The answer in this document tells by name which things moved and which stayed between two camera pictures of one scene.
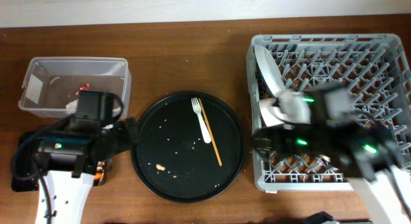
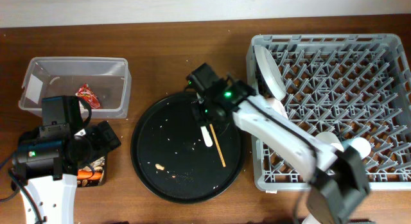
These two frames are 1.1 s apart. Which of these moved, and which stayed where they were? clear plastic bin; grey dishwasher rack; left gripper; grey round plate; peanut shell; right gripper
Moved: right gripper; left gripper
Stayed: grey dishwasher rack; clear plastic bin; grey round plate; peanut shell
